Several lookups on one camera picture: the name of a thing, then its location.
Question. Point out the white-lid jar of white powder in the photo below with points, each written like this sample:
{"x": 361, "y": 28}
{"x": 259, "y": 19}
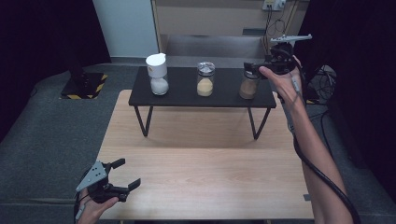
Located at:
{"x": 157, "y": 67}

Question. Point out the silver-lid jar of brown powder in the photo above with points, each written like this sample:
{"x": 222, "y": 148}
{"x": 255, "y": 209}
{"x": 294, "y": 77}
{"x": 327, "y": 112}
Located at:
{"x": 248, "y": 88}

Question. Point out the black stand with striped base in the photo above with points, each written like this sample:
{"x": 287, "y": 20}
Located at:
{"x": 84, "y": 85}
{"x": 311, "y": 84}

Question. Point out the person's left hand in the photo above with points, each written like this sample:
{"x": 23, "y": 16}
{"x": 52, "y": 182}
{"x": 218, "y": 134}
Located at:
{"x": 93, "y": 211}

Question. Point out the small gray tag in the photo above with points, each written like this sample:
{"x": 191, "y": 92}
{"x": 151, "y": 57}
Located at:
{"x": 307, "y": 197}

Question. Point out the person's right hand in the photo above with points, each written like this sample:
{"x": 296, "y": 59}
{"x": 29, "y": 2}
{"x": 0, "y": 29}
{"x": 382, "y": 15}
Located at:
{"x": 286, "y": 87}

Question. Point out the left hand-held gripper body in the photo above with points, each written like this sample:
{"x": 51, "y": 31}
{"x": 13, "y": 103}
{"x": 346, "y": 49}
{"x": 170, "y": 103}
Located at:
{"x": 95, "y": 175}

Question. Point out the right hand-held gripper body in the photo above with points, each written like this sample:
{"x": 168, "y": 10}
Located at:
{"x": 281, "y": 60}

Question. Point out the black shelf with metal legs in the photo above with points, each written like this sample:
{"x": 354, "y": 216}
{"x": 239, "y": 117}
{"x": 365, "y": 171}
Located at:
{"x": 180, "y": 90}

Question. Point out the white panel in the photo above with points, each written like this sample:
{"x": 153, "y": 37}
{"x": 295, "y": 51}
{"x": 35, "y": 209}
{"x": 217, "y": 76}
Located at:
{"x": 127, "y": 28}

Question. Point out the silver-lid jar of yellow powder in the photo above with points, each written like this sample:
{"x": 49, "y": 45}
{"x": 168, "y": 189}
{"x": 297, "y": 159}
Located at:
{"x": 205, "y": 87}

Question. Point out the black curtain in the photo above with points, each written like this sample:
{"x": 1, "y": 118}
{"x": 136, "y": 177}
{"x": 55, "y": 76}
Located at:
{"x": 358, "y": 62}
{"x": 46, "y": 46}

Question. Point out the white power strip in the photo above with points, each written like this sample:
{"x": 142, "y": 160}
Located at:
{"x": 274, "y": 4}

